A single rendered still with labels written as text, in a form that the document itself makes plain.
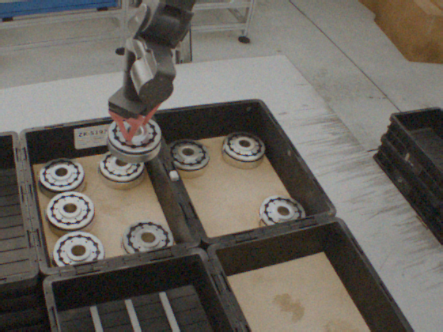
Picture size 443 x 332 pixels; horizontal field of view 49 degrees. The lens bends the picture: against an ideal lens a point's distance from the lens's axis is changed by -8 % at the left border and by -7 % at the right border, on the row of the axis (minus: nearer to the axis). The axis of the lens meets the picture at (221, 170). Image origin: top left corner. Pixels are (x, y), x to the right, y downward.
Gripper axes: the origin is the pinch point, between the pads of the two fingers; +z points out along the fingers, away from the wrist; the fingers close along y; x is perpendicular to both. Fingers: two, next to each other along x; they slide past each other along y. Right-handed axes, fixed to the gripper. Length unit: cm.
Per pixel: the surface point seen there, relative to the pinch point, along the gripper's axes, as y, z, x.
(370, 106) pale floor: 203, 113, -40
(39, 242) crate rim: -25.0, 11.6, 4.5
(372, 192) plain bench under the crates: 50, 34, -49
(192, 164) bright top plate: 15.1, 18.7, -7.0
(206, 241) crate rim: -8.0, 9.9, -21.4
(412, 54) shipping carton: 284, 110, -53
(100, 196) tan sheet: -3.0, 21.4, 5.9
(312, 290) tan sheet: -0.6, 19.3, -43.6
